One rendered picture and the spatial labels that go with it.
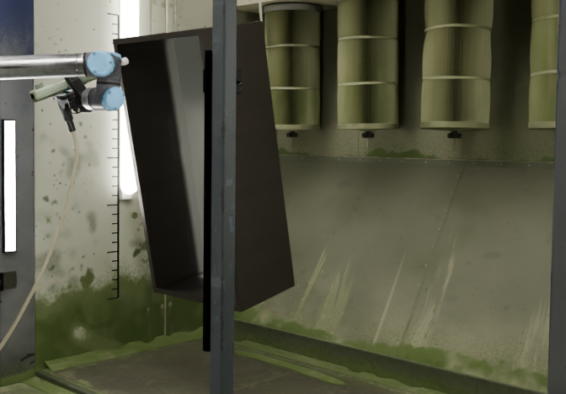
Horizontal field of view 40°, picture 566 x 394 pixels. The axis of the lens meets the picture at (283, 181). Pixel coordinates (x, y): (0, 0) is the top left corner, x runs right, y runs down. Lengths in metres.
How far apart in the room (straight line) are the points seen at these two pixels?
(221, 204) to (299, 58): 2.52
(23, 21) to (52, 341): 1.58
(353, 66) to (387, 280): 1.13
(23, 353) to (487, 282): 2.25
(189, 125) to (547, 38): 1.69
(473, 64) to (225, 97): 1.94
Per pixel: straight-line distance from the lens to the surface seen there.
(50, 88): 3.31
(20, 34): 4.01
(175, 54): 3.87
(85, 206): 4.17
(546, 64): 3.62
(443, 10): 3.89
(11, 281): 4.01
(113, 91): 3.06
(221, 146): 2.12
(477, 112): 3.85
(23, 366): 4.13
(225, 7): 2.15
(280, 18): 4.58
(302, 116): 4.54
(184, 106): 3.88
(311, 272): 4.38
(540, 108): 3.62
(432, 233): 4.09
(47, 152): 4.04
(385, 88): 4.19
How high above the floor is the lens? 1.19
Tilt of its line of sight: 3 degrees down
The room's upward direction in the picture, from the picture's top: 1 degrees clockwise
